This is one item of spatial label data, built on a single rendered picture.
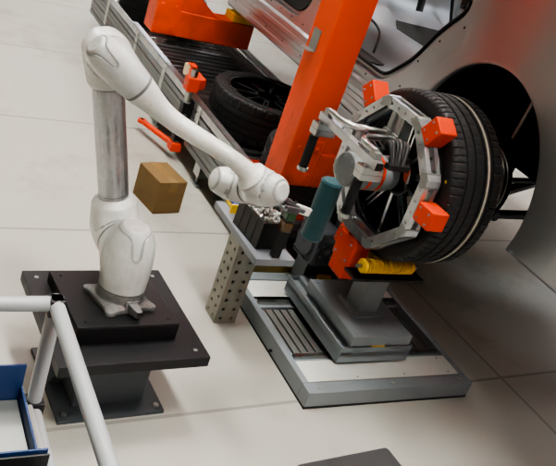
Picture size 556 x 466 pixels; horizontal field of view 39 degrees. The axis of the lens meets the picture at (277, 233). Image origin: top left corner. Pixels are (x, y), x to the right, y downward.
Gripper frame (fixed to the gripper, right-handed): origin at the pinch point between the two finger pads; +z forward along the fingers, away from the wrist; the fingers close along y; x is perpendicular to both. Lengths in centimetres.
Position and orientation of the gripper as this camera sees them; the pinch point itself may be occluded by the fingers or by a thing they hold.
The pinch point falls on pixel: (302, 210)
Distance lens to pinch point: 276.5
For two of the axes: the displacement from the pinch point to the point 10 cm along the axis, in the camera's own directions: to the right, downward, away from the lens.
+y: -4.8, -5.4, 7.0
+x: -5.2, 8.1, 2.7
